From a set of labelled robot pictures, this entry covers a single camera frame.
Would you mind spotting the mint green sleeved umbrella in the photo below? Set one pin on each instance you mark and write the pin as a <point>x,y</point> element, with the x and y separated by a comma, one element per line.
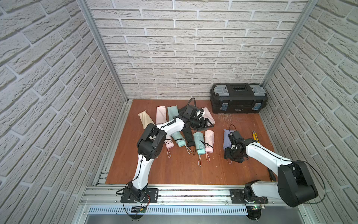
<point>172,112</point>

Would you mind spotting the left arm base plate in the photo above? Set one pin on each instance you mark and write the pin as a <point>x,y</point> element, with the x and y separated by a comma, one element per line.
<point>149,195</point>

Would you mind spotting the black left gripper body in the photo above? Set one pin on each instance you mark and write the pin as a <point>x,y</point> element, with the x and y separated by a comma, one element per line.
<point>201,123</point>

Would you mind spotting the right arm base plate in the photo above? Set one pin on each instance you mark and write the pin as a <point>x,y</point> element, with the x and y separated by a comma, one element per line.
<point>245,195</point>

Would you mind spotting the yellow utility knife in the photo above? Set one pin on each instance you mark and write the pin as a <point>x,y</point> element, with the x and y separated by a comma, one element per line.
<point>255,137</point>

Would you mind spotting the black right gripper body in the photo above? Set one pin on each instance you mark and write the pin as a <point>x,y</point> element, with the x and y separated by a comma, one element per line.
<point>232,155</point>

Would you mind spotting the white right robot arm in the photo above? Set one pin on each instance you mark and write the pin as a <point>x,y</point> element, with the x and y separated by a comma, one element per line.
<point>295,184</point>

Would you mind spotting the light pink sleeved umbrella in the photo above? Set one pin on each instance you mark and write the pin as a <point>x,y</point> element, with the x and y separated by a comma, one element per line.
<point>161,115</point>

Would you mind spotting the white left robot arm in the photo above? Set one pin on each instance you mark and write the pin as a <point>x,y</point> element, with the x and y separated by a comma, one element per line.
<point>150,146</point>

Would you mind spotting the beige umbrella sleeve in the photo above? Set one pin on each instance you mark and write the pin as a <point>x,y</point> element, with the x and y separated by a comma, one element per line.
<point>145,119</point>

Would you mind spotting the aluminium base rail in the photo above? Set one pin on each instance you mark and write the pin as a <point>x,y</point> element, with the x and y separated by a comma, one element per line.
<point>185,204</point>

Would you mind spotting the lilac sleeved umbrella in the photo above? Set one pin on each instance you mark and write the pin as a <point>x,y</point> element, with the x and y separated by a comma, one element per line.
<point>227,140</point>

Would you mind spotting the black umbrella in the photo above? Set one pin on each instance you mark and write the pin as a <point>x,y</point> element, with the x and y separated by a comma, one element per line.
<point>189,139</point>

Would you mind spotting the black yellow screwdriver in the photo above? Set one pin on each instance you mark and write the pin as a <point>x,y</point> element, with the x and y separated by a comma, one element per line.
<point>272,175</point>

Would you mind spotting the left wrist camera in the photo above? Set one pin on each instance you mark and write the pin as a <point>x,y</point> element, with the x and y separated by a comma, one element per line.
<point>191,111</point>

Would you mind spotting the black plastic toolbox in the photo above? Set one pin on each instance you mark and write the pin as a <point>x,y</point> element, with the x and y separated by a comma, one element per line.
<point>237,98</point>

